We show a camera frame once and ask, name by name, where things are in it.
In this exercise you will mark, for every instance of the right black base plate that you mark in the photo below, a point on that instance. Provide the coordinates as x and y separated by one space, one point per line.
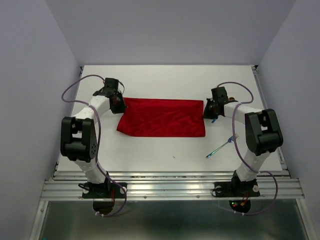
227 189

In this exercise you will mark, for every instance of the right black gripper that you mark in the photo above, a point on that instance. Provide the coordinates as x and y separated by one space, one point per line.
206 114

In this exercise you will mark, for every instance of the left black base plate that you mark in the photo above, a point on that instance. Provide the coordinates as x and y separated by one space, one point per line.
101 191

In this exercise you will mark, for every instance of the red cloth napkin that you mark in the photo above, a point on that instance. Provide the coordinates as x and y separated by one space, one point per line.
163 118

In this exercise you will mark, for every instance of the iridescent metal fork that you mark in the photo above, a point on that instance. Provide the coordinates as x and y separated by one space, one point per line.
230 140

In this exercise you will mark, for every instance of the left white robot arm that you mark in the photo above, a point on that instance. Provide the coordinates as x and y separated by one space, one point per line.
81 134

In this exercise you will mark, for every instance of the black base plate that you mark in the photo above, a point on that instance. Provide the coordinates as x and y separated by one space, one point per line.
101 191
227 189

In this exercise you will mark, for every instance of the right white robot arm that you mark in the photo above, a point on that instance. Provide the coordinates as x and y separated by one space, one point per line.
263 136

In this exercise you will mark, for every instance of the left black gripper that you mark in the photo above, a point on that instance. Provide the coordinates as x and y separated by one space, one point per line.
122 107

